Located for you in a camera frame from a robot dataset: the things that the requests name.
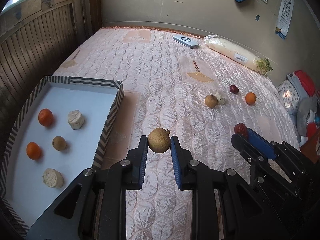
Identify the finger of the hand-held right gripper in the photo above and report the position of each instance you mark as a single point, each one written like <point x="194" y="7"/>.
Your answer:
<point x="261" y="145"/>
<point x="241" y="145"/>

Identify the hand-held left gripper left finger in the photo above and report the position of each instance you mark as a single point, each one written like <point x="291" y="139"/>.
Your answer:
<point x="143" y="160"/>

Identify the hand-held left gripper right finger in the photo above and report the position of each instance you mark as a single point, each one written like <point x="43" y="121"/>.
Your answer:
<point x="175" y="165"/>

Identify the red jujube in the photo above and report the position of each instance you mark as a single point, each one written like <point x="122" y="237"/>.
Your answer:
<point x="234" y="89"/>
<point x="240" y="128"/>

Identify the large brown longan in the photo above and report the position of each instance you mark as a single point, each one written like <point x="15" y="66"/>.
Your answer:
<point x="159" y="141"/>

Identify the small brown longan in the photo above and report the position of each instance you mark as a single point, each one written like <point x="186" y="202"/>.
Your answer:
<point x="59" y="143"/>

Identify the striped cardboard box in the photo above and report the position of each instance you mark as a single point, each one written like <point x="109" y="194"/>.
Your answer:
<point x="75" y="100"/>

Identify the beige bread chunk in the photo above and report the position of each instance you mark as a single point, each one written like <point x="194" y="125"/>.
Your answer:
<point x="52" y="178"/>

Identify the large tangerine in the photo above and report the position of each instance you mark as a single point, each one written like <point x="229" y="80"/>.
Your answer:
<point x="45" y="117"/>

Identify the small tangerine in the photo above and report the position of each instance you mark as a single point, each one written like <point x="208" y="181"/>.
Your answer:
<point x="33" y="150"/>

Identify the orange with stem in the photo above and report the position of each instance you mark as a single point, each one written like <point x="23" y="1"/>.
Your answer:
<point x="250" y="98"/>

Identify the white garlic piece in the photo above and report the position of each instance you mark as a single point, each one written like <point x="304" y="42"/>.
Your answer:
<point x="222" y="100"/>

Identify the grey cloth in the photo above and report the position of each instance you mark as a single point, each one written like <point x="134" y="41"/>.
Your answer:
<point x="305" y="115"/>

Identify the brown longan with pointed stem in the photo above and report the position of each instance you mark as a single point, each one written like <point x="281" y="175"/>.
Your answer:
<point x="210" y="101"/>

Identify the small red cloth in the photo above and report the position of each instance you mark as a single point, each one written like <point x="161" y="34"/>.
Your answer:
<point x="312" y="130"/>

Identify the floral cloth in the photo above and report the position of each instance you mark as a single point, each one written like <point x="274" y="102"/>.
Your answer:
<point x="287" y="95"/>

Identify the light blue garment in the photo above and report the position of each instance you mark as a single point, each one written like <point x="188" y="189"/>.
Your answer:
<point x="295" y="82"/>

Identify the red garment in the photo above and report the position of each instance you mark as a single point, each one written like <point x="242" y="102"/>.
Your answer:
<point x="306" y="82"/>

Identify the pink quilted bedspread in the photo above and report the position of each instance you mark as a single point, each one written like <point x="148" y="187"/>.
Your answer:
<point x="175" y="80"/>

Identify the plastic-wrapped white daikon radish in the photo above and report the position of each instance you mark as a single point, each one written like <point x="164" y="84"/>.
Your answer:
<point x="232" y="50"/>

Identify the white and blue tin case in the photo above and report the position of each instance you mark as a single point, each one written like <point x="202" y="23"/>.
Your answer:
<point x="185" y="41"/>

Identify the wall eye chart poster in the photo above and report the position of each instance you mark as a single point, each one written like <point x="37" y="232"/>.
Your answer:
<point x="285" y="12"/>

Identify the wooden wall panelling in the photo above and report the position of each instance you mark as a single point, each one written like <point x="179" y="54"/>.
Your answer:
<point x="37" y="42"/>

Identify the wooden door frame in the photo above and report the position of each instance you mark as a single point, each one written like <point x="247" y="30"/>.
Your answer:
<point x="91" y="10"/>

